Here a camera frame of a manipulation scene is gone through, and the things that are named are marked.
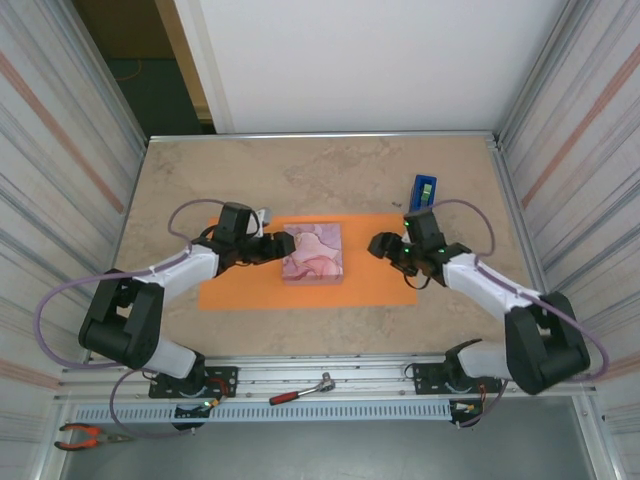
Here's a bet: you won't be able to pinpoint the pink marbled gift box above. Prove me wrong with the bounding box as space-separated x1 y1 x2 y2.
282 223 345 287

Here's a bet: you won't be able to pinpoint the orange wrapping paper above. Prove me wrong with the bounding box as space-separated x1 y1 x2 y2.
198 213 419 312

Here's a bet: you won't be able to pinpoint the blue tape dispenser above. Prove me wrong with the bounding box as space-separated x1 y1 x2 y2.
408 173 439 216

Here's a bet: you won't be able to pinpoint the beige door edge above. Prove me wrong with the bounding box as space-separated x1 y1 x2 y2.
152 0 214 122

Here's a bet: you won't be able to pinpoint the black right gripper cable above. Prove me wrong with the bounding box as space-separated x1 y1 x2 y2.
398 259 437 292

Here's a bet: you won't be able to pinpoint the aluminium table side rail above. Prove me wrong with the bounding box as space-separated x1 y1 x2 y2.
487 134 569 357

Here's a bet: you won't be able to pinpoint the aluminium table end rail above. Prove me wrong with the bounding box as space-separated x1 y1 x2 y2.
148 130 501 146

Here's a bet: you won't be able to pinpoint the long aluminium base rail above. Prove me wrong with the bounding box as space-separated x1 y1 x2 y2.
53 354 599 404

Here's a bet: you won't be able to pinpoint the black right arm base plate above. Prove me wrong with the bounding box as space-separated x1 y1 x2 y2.
412 362 503 396

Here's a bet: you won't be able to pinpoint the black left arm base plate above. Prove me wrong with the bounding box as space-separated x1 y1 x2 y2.
148 365 239 400

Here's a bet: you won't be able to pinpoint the red handled ratchet wrench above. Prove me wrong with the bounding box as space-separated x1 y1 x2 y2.
268 371 337 406

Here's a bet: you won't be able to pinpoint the grey slotted cable duct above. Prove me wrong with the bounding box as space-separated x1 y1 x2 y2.
73 402 454 422

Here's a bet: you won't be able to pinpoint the white door frame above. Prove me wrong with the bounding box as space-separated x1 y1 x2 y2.
172 0 236 135

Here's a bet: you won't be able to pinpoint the aluminium frame post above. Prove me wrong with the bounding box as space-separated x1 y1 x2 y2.
493 0 594 146

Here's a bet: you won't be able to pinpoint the orange handled pliers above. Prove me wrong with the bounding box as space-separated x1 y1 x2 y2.
53 422 135 452

